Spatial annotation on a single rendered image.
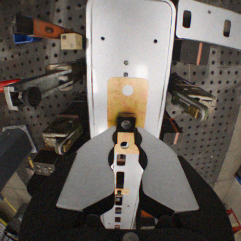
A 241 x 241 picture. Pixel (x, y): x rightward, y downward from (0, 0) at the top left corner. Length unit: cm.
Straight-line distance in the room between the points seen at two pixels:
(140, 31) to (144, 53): 5
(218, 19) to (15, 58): 86
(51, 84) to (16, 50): 58
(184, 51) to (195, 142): 63
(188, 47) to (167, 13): 11
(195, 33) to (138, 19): 15
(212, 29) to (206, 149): 75
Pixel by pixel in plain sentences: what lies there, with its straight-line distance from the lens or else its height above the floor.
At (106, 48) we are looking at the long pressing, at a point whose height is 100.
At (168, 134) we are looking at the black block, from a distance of 48.
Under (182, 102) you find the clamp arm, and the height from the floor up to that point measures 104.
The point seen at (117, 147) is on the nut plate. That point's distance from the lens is 16.
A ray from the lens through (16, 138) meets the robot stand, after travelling 92.
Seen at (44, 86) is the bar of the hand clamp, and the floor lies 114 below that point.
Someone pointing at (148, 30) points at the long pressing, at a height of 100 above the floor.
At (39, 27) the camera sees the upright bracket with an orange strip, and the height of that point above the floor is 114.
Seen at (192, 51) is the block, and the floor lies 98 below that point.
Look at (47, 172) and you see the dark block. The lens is 45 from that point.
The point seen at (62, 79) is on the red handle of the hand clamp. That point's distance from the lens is 34.
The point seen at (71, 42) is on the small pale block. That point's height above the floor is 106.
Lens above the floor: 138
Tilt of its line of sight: 63 degrees down
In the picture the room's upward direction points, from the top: 177 degrees counter-clockwise
